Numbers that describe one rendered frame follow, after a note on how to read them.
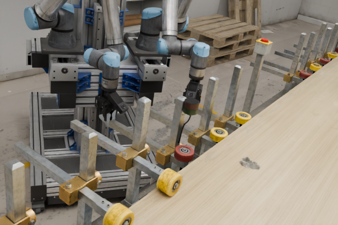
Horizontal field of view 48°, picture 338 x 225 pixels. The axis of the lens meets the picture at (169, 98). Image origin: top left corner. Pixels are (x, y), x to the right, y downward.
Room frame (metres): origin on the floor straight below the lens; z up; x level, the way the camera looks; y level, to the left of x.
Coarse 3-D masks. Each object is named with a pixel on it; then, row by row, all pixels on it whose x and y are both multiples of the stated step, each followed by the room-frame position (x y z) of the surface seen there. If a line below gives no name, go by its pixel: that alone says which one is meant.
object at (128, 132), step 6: (114, 120) 1.53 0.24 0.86; (114, 126) 1.49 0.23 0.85; (120, 126) 1.48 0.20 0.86; (120, 132) 1.47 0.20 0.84; (126, 132) 1.45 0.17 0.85; (132, 132) 1.45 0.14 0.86; (132, 138) 1.43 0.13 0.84; (150, 144) 1.38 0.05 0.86; (156, 144) 1.38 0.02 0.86; (156, 150) 1.36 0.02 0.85; (174, 162) 1.30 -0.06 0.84; (180, 162) 1.29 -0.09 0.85; (186, 162) 1.29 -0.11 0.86
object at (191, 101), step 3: (186, 99) 1.36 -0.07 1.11; (189, 99) 1.36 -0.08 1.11; (192, 99) 1.37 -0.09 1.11; (195, 99) 1.37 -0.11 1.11; (189, 102) 1.33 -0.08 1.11; (192, 102) 1.34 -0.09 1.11; (195, 102) 1.34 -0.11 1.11; (198, 102) 1.35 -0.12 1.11; (183, 114) 1.36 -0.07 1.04; (189, 117) 1.35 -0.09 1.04; (186, 123) 1.36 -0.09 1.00; (183, 126) 1.36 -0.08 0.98; (180, 135) 1.37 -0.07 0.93; (180, 138) 1.37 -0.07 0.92
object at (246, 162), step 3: (243, 159) 1.30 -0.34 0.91; (246, 159) 1.30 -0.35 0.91; (249, 159) 1.30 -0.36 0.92; (240, 162) 1.28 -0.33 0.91; (243, 162) 1.27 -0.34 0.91; (246, 162) 1.28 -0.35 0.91; (249, 162) 1.28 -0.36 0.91; (252, 162) 1.29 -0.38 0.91; (255, 162) 1.29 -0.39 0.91; (243, 165) 1.26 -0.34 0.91; (246, 165) 1.26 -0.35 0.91; (249, 165) 1.26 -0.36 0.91; (252, 165) 1.26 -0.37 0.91; (255, 165) 1.26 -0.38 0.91; (258, 165) 1.26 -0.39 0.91; (252, 168) 1.25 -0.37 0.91; (255, 168) 1.26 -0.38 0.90; (258, 168) 1.26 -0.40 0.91
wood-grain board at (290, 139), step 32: (288, 96) 2.06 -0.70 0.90; (320, 96) 2.15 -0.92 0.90; (256, 128) 1.60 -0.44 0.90; (288, 128) 1.66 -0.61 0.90; (320, 128) 1.71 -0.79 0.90; (224, 160) 1.28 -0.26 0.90; (256, 160) 1.32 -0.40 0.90; (288, 160) 1.36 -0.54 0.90; (320, 160) 1.40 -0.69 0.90; (160, 192) 1.02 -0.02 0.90; (192, 192) 1.05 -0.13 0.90; (224, 192) 1.08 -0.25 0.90; (256, 192) 1.11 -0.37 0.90; (288, 192) 1.14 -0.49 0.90; (320, 192) 1.17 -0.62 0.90; (160, 224) 0.87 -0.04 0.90; (192, 224) 0.90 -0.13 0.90; (224, 224) 0.92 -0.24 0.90; (256, 224) 0.94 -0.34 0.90; (288, 224) 0.97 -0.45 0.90; (320, 224) 0.99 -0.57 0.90
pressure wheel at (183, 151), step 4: (176, 148) 1.30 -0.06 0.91; (180, 148) 1.31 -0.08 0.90; (184, 148) 1.31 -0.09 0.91; (188, 148) 1.32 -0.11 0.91; (176, 152) 1.28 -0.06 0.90; (180, 152) 1.28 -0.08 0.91; (184, 152) 1.29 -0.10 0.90; (188, 152) 1.29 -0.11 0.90; (192, 152) 1.29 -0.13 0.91; (176, 156) 1.28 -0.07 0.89; (180, 156) 1.27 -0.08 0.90; (184, 156) 1.26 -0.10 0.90; (188, 156) 1.27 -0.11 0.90; (192, 156) 1.28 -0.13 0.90; (180, 160) 1.26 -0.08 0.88; (184, 160) 1.26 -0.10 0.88; (188, 160) 1.27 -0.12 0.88; (180, 168) 1.30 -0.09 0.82
